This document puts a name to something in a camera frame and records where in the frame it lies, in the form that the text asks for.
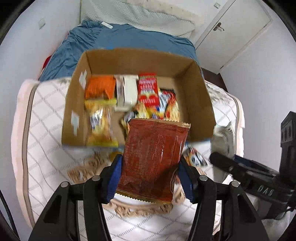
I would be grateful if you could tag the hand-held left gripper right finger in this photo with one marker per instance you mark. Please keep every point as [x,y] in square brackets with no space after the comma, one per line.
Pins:
[186,183]

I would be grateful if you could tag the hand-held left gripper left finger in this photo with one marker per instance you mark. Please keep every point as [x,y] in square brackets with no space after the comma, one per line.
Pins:
[114,180]

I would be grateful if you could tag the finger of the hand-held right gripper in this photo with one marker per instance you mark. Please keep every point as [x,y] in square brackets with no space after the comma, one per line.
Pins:
[226,163]
[249,164]

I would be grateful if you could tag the grey snack packet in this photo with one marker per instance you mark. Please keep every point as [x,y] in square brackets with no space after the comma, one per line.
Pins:
[220,139]

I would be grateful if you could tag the dark red-brown snack packet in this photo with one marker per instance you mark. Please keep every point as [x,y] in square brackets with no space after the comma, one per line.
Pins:
[152,157]

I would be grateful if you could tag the yellow biscuit packet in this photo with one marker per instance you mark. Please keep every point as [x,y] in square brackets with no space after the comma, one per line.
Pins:
[101,125]

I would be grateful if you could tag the yellow cartoon snack packet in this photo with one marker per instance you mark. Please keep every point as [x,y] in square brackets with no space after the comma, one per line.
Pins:
[141,112]

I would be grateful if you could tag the large yellow red noodle packet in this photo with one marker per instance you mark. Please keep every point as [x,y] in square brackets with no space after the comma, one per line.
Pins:
[171,106]

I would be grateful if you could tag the white snack packet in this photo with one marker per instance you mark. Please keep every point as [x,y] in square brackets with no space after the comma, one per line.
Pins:
[128,92]

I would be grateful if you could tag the orange snack packet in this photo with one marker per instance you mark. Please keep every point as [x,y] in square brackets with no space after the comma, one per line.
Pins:
[99,88]

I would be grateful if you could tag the red snack packet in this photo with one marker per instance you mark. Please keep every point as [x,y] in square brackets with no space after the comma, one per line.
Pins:
[148,92]

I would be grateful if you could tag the cardboard box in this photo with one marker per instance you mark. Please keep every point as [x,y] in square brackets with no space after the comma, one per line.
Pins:
[138,62]

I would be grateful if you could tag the brown white cartoon packet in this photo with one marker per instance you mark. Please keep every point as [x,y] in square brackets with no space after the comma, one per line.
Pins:
[194,157]

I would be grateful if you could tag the white diamond-patterned quilt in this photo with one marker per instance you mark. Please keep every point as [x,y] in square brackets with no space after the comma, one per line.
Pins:
[46,139]

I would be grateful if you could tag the white door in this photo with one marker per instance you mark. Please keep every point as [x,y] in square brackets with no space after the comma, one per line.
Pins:
[238,30]

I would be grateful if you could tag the red blanket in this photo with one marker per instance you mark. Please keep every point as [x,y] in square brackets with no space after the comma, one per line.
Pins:
[47,62]

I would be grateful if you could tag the blue bed sheet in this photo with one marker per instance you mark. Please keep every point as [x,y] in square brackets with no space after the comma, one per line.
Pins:
[115,37]

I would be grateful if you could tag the small white remote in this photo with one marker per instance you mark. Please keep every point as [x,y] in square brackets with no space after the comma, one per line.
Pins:
[106,24]

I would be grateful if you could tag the white quilted pillow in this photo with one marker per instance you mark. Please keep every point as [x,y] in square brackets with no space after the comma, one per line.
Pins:
[150,18]

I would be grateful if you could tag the white wall switch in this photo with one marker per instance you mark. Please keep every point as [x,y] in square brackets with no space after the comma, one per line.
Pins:
[41,23]
[217,5]

